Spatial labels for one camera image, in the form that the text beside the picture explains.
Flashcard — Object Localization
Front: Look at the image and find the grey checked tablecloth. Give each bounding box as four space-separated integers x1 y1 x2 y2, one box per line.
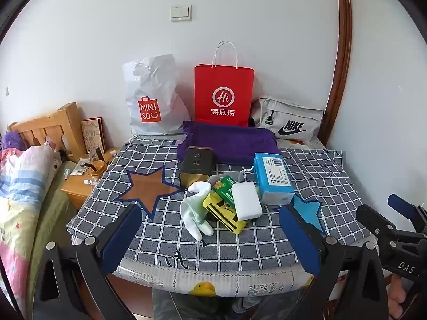
66 135 368 273

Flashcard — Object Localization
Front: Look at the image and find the purple plush storage tray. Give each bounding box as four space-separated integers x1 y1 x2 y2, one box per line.
177 120 283 166

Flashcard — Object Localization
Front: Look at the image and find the wooden bedside table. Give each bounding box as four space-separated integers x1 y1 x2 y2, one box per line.
61 147 121 211

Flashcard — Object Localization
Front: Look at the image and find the white glove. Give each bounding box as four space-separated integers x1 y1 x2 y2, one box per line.
180 182 214 241

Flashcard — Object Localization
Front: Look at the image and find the white light switch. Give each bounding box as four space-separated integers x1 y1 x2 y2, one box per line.
170 4 193 22

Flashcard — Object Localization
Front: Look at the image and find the red paper bag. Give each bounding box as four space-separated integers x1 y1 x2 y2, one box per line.
194 41 255 127

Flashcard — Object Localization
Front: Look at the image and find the person's right hand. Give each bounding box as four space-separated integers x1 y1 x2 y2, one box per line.
390 275 413 316

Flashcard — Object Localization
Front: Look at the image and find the green bed sheet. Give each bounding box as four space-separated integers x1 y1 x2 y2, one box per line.
27 160 81 309

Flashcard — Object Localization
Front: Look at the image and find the grey waist bag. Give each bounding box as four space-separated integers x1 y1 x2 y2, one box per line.
250 97 325 142

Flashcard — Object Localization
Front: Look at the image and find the purple plush toy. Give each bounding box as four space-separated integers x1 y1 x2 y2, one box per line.
0 131 28 151

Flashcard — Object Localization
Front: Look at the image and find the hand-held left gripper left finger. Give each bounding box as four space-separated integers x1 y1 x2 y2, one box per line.
33 203 143 320

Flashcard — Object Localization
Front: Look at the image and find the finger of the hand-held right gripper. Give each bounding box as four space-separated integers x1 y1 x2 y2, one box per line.
387 193 427 233
355 204 406 245

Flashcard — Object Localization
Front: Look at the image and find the colourful printed quilt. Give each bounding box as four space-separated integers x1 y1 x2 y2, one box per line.
0 139 64 307

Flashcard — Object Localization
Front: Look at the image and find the yellow and black pouch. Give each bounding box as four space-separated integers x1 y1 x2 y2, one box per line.
202 190 246 236

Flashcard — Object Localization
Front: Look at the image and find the wooden bed headboard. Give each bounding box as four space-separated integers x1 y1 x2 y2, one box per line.
8 103 88 161

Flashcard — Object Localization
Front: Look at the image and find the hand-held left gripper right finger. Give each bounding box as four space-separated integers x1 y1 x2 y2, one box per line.
278 203 391 320

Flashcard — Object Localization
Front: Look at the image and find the brown patterned book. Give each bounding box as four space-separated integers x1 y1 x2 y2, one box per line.
81 117 107 156

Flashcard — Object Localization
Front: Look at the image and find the blue tissue pack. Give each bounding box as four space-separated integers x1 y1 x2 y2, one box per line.
253 152 296 206

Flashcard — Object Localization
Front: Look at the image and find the dark green packet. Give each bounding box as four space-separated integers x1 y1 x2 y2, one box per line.
213 175 238 207

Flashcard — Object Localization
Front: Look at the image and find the dark green tea tin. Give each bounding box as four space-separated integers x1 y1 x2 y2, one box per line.
179 147 214 188

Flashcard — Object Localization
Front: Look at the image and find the glass teapot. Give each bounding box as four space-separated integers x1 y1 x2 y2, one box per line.
78 154 108 178

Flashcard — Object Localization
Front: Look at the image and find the brown wooden door frame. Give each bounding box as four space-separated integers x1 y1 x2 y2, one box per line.
316 0 354 141

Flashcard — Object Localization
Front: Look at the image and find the white plastic shopping bag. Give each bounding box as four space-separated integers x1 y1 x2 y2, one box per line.
122 53 191 137

